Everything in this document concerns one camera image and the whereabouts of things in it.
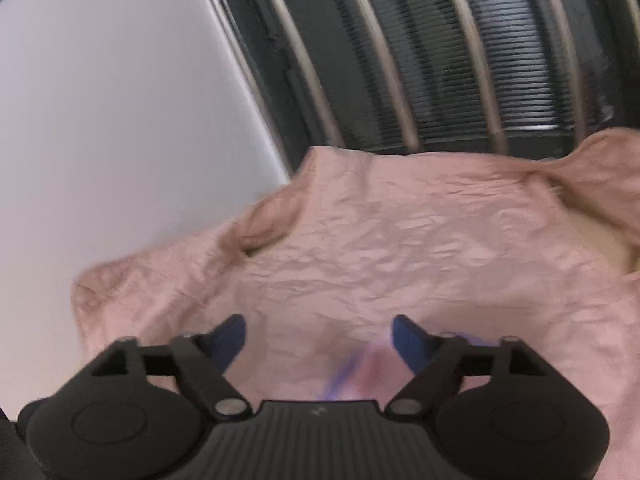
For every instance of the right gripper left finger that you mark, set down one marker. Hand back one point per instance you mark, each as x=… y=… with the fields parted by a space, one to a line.
x=202 y=359

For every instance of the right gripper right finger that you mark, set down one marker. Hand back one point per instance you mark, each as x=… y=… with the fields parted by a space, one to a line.
x=433 y=360

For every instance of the pink blue purple garment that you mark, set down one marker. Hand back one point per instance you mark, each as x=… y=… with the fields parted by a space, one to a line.
x=376 y=371

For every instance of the pink quilted jacket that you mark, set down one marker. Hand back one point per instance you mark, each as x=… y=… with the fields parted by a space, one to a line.
x=475 y=244

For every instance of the steel window guard bars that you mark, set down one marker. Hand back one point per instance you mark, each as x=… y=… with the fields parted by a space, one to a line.
x=526 y=78

